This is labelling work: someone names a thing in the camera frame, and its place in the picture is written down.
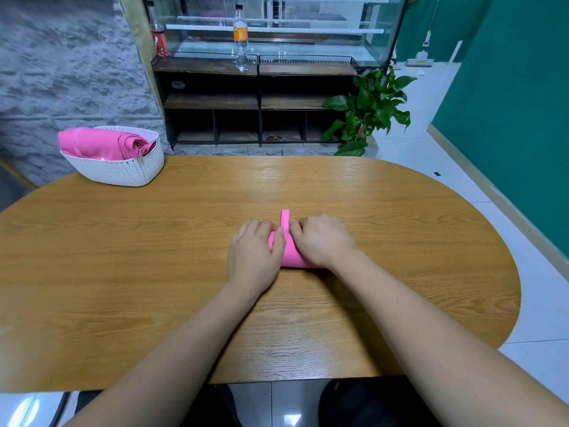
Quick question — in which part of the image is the person's left hand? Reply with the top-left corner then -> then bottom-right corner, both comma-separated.
226,218 -> 288,299

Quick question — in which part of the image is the person's right hand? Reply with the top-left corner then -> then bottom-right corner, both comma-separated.
288,213 -> 359,271

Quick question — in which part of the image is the pile of pink cloths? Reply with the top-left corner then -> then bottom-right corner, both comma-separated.
267,208 -> 319,270

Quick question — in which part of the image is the white woven plastic basket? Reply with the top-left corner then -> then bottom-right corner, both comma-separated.
59,125 -> 167,189

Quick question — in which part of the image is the pink towel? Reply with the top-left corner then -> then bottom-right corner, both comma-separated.
57,128 -> 158,162

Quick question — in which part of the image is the person's right forearm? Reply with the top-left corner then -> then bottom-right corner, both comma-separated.
333,251 -> 569,427

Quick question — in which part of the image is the person's left forearm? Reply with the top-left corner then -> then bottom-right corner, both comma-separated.
64,284 -> 263,427

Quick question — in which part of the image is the green potted plant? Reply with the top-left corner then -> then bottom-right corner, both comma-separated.
322,66 -> 417,157

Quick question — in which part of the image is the dark wooden shelf cabinet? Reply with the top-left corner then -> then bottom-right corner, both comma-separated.
153,56 -> 379,149

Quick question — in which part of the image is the white mop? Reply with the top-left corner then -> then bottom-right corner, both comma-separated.
405,29 -> 436,68

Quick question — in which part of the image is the glass display case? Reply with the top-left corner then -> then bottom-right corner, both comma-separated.
146,0 -> 408,68

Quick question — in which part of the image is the clear bottle with orange label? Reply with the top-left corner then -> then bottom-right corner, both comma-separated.
232,4 -> 251,74

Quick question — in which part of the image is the red label cola bottle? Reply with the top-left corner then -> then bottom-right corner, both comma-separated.
149,2 -> 171,60

